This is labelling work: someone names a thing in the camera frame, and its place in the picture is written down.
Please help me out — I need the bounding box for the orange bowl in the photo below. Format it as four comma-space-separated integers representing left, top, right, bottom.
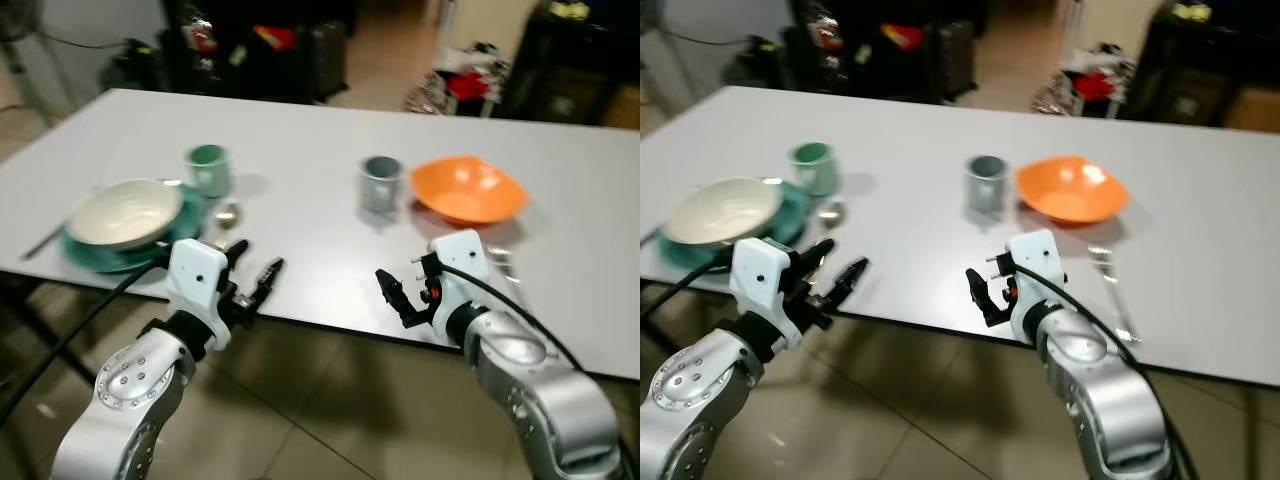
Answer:
410, 155, 530, 227
1015, 155, 1132, 227

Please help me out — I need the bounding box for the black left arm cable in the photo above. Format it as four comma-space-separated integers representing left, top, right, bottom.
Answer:
640, 252, 737, 323
0, 258, 171, 426

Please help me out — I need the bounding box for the patterned bag pile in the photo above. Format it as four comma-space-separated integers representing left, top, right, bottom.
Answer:
1029, 42, 1137, 120
404, 44, 512, 117

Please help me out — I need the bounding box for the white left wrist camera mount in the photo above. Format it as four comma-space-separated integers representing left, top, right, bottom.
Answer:
728, 238, 801, 347
165, 238, 234, 351

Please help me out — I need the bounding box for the teal plate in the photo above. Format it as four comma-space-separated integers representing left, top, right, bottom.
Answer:
60, 185, 212, 275
657, 180, 814, 272

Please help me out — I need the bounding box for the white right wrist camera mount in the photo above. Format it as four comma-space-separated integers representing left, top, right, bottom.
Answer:
428, 229, 492, 333
1004, 228, 1062, 342

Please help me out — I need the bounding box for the black table leg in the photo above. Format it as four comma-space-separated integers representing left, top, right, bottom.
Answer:
0, 272, 101, 389

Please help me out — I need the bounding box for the red cloth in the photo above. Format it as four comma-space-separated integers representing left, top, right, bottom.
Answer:
251, 25, 300, 54
879, 22, 927, 52

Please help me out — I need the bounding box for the metal fork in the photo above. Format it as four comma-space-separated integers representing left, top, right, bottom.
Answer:
487, 244, 527, 292

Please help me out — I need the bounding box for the brown cardboard box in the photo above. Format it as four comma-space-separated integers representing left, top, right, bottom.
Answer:
1224, 85, 1280, 134
599, 85, 641, 132

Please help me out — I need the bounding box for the black bag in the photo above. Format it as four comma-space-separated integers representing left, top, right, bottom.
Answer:
104, 40, 172, 94
734, 38, 797, 90

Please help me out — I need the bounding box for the black suitcase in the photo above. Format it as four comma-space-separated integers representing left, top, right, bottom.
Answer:
304, 20, 350, 102
934, 18, 977, 100

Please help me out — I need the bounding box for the red bag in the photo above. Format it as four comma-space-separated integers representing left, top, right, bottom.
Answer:
1074, 69, 1117, 102
447, 71, 492, 102

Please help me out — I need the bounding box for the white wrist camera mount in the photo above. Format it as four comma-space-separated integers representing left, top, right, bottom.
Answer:
1004, 228, 1062, 342
428, 229, 492, 333
728, 238, 801, 347
165, 238, 234, 351

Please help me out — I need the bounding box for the black cluttered shelf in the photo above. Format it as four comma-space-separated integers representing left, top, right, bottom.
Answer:
785, 0, 986, 102
160, 0, 351, 103

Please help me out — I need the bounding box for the grey cup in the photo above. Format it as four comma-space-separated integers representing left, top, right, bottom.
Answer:
359, 155, 405, 217
965, 154, 1009, 214

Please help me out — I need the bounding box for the white bowl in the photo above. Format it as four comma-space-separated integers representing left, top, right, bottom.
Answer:
67, 179, 186, 251
662, 177, 785, 248

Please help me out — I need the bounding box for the black cabinet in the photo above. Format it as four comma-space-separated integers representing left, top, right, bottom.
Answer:
1120, 0, 1280, 128
499, 0, 641, 127

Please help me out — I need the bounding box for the green cup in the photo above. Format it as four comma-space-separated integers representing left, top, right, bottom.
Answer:
789, 142, 842, 199
185, 144, 234, 200

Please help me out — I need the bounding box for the metal knife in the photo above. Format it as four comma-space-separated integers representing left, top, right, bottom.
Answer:
21, 221, 72, 264

